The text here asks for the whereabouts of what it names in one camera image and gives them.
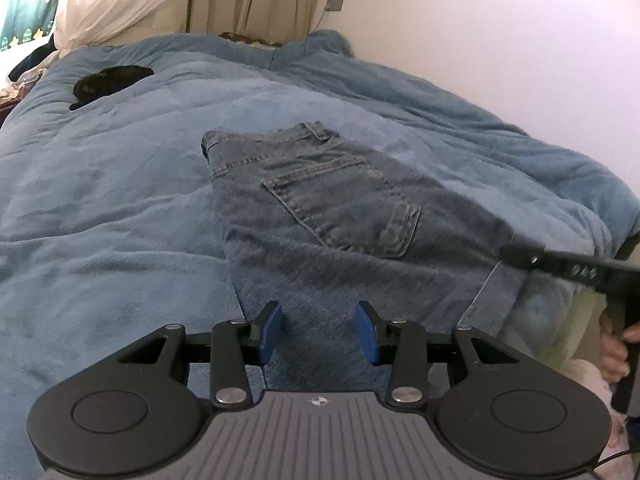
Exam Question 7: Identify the blue denim shorts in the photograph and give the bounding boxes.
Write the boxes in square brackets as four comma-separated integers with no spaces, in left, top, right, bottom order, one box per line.
[202,122,526,390]

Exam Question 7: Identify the person's right hand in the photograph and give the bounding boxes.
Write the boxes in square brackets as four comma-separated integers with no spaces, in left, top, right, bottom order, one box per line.
[599,311,639,384]

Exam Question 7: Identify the black cat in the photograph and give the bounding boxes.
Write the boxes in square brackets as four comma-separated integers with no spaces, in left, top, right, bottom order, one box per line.
[70,65,154,110]

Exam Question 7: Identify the dark blue pillow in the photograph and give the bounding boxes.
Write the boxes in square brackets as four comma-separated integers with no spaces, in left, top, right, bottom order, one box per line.
[8,34,56,82]

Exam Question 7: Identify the white sheer curtain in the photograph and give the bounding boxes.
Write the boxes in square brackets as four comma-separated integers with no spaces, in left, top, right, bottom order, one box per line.
[53,0,186,56]

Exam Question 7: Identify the green window valance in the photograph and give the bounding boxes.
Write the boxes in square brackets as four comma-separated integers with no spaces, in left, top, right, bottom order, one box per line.
[1,0,58,51]

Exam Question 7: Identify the wall power outlet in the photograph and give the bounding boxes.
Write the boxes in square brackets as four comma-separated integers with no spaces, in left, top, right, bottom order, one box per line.
[324,0,344,12]

